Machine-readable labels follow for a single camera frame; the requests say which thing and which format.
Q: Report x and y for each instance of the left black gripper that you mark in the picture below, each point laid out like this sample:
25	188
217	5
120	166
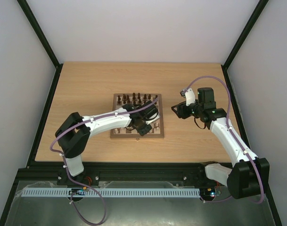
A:
143	132

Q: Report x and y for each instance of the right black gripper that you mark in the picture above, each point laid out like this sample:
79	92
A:
181	110

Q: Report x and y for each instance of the wooden chess board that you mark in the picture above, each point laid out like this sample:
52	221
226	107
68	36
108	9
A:
149	113

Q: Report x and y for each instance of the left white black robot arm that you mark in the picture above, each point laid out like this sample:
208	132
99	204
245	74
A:
73	135

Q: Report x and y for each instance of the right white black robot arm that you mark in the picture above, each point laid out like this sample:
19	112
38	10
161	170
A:
249	174

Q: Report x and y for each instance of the row of dark pieces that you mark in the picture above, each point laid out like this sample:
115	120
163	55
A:
121	99

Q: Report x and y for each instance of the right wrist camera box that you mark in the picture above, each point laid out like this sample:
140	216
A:
189	95

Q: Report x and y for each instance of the light blue cable duct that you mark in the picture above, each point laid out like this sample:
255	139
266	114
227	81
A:
113	192

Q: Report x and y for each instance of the black aluminium frame rail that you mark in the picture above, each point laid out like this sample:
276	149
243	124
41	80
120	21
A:
182	174

